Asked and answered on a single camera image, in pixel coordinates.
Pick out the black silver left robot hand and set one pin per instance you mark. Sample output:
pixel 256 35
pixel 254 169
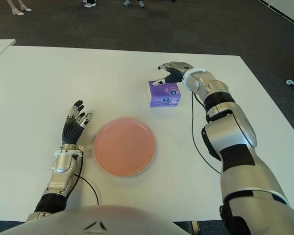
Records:
pixel 71 133

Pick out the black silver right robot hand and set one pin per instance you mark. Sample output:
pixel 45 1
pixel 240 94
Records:
pixel 176 73

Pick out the purple tissue paper pack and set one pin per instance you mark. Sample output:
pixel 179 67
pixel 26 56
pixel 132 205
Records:
pixel 164 96

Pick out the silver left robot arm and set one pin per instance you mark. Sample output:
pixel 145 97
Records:
pixel 61 166

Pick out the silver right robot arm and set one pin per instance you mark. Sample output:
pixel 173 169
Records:
pixel 235 127

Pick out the round pink plate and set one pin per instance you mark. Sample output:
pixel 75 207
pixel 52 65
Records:
pixel 125 147

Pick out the silver robot torso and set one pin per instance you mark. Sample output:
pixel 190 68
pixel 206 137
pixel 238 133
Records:
pixel 100 220

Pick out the white VR controller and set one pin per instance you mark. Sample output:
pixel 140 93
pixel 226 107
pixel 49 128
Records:
pixel 289 82

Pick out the person wearing white heels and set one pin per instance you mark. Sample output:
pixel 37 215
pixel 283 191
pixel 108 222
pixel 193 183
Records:
pixel 17 12

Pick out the grey table leg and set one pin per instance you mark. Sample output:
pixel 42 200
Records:
pixel 194 228

